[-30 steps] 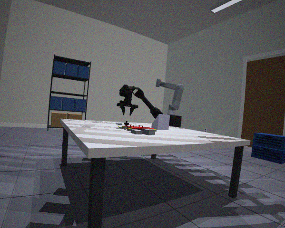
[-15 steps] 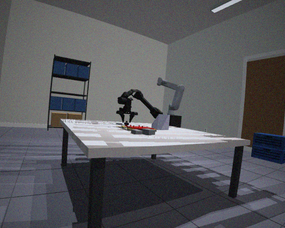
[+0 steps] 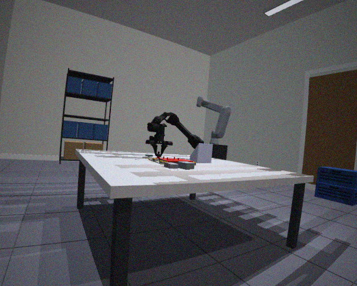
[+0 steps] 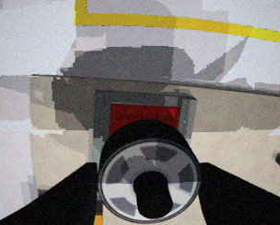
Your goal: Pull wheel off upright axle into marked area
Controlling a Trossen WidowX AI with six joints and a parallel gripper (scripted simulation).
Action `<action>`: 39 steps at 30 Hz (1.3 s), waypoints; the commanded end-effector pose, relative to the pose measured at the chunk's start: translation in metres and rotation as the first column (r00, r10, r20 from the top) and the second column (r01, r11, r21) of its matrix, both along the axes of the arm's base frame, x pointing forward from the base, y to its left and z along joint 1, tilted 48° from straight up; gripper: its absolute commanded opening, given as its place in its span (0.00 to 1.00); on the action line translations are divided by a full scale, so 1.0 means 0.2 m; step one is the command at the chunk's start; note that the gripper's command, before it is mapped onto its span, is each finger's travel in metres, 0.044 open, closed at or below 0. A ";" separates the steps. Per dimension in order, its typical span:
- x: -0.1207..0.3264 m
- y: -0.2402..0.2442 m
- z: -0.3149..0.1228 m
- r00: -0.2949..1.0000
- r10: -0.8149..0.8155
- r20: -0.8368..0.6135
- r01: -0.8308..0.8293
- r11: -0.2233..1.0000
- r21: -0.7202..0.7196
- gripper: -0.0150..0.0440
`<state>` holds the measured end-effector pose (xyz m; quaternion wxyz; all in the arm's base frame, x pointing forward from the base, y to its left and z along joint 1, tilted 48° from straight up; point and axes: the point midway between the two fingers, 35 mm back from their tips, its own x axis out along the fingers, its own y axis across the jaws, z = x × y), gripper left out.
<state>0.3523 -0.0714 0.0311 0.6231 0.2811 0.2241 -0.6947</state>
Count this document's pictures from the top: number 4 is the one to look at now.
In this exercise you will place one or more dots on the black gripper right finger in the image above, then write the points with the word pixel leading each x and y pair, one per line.
pixel 228 200

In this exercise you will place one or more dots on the black tyre with grey spoked rim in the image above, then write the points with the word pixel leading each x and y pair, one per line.
pixel 140 147

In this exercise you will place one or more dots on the yellow rectangular outline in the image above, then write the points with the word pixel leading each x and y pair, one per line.
pixel 172 22

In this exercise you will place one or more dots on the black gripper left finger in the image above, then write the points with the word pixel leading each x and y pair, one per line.
pixel 71 202

